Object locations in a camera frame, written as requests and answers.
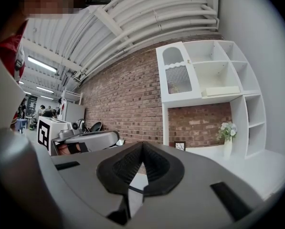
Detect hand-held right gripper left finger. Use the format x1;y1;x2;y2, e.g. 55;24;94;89
51;141;143;226

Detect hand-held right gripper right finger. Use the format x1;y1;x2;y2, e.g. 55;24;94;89
130;142;265;226

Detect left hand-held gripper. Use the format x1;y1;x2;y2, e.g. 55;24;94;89
36;115;120;156

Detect person's left hand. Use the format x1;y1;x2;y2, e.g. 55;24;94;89
57;143;83;155

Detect blue table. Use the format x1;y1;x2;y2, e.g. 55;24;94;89
15;118;29;134

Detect black hanging banner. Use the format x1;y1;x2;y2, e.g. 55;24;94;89
26;95;38;117

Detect white refrigerator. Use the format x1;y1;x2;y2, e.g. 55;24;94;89
60;102;86;124

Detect white metal rack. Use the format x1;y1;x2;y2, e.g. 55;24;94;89
62;89;84;105

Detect white vase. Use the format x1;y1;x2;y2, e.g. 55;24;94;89
223;136;233;159

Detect black chair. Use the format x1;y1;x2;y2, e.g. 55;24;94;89
89;121;103;133

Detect white flower bouquet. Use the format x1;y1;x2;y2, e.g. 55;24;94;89
216;121;238;142

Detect person's red shirt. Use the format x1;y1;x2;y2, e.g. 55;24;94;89
0;20;29;81

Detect cream flat box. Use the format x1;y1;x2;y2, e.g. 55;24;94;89
201;86;241;98

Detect white arched cabinet door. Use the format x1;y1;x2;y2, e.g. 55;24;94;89
156;42;202;103

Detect white shelf cabinet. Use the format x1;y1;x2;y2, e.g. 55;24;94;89
156;40;267;160

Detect bundle of white ceiling pipes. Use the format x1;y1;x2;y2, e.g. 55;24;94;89
58;0;221;83

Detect small dark picture frame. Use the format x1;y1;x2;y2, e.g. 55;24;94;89
174;141;187;152

